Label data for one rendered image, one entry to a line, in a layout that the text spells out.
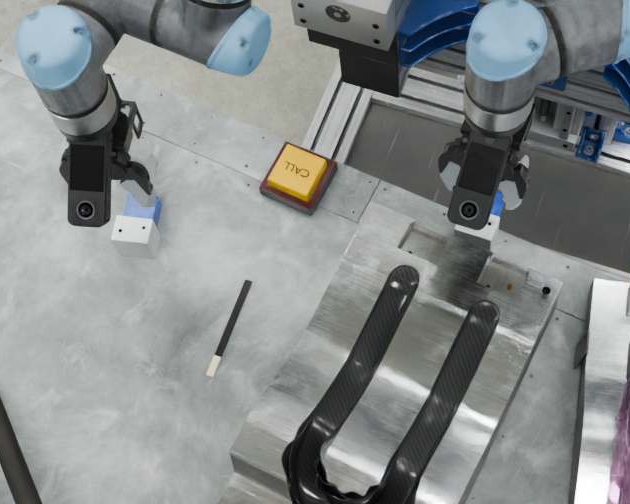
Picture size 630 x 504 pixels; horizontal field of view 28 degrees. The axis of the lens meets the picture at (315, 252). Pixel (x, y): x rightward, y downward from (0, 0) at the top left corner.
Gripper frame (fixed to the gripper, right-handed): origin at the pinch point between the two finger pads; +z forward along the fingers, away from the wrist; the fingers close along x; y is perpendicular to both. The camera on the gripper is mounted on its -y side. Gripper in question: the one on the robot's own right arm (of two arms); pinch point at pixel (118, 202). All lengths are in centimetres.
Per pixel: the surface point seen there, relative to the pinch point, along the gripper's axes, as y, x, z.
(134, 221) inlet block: 0.9, -0.3, 7.5
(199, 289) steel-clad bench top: -5.4, -9.6, 12.9
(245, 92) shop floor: 70, 8, 92
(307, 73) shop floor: 76, -4, 92
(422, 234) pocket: 3.4, -38.2, 6.0
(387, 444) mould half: -25.6, -37.9, 1.1
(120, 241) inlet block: -2.0, 1.0, 7.8
